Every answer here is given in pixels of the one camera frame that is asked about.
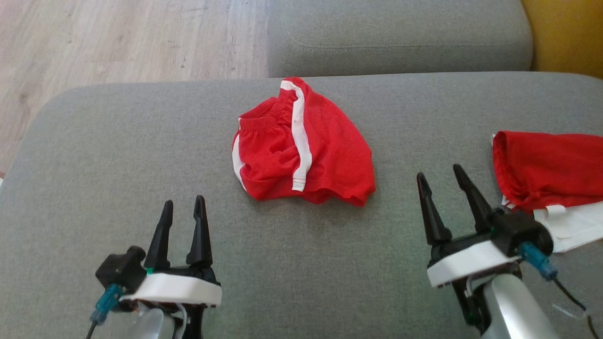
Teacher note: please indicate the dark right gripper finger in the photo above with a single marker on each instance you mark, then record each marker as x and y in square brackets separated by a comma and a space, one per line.
[473, 197]
[431, 212]

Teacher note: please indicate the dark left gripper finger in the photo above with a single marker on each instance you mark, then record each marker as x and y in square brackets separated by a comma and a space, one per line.
[200, 230]
[160, 235]

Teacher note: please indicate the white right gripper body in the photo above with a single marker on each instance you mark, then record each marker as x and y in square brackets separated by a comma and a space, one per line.
[468, 261]

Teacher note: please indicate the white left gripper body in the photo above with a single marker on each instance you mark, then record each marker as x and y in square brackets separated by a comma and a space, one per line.
[176, 289]

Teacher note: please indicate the red white baseball jersey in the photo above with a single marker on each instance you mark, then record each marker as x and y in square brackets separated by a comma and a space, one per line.
[551, 169]

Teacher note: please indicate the red shorts white stripe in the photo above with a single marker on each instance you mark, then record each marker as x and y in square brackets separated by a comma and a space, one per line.
[325, 150]

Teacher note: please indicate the grey sofa seat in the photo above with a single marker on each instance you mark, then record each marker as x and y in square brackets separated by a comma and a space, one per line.
[301, 263]

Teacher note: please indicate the grey sofa cushion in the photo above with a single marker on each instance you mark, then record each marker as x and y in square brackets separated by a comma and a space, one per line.
[400, 33]

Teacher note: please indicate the yellow cushion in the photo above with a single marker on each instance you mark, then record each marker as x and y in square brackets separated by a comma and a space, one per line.
[565, 33]

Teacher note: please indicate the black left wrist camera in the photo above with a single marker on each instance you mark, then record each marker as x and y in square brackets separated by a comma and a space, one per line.
[120, 270]

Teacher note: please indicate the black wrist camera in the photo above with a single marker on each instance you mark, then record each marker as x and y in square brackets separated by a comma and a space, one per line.
[120, 270]
[520, 230]

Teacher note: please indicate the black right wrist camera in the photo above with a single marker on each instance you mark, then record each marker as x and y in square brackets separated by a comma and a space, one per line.
[520, 230]

